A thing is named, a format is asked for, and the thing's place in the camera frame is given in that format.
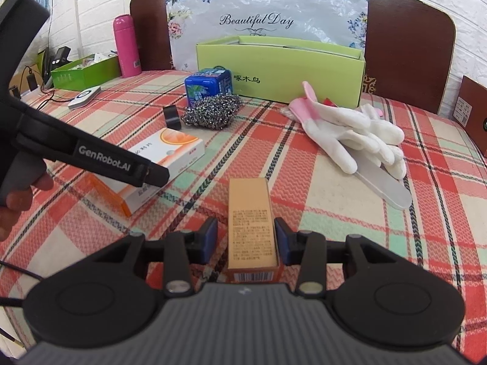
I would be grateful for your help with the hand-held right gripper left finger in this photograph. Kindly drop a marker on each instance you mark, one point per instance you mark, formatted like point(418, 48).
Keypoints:
point(211, 239)

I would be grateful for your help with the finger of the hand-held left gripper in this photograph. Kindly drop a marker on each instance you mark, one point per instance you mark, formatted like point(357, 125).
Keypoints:
point(154, 175)

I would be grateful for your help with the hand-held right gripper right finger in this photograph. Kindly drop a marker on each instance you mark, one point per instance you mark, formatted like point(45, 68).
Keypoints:
point(281, 241)

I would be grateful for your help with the orange and white medicine box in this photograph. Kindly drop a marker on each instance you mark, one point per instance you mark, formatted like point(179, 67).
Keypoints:
point(167, 148)

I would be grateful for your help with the tan long box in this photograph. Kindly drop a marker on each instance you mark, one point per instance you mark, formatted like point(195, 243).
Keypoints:
point(253, 228)

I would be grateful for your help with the black tape roll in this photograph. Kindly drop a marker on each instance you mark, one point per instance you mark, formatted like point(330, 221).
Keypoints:
point(173, 118)

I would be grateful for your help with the steel wool scourer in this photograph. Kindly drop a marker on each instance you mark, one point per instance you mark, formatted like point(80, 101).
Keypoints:
point(213, 112)

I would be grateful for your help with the blue mint tin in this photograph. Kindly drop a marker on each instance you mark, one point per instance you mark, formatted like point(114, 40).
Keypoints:
point(205, 89)

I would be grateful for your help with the silver foil packet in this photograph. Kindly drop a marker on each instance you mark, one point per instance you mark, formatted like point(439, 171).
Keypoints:
point(388, 190)

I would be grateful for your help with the white glove pink cuff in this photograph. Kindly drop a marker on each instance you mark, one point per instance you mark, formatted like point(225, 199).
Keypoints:
point(331, 129)
point(380, 129)

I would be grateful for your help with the large light green box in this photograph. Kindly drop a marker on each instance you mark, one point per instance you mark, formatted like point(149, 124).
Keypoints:
point(296, 72)

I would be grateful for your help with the person's left hand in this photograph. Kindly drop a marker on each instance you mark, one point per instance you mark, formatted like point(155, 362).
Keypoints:
point(15, 201)

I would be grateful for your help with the red plaid blanket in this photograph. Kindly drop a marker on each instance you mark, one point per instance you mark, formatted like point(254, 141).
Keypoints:
point(304, 190)

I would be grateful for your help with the small green box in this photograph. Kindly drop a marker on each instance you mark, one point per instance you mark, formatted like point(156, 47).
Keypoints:
point(87, 76)

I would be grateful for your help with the white small box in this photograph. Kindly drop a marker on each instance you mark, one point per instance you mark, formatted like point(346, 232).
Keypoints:
point(104, 57)

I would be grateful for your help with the black power adapter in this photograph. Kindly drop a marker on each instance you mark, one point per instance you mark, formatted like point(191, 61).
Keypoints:
point(31, 80)

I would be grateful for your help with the black charger stand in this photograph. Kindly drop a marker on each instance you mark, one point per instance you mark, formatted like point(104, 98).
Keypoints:
point(59, 59)

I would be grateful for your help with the pink thermos bottle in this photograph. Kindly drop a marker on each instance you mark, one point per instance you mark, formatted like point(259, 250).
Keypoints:
point(127, 49)

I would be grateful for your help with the small red packet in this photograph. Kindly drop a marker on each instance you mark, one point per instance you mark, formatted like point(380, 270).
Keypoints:
point(328, 102)

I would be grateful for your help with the floral plastic sheet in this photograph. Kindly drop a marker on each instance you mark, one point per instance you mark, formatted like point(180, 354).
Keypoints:
point(266, 3)

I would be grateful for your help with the brown cardboard box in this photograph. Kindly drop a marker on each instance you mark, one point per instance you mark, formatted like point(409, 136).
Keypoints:
point(475, 121)

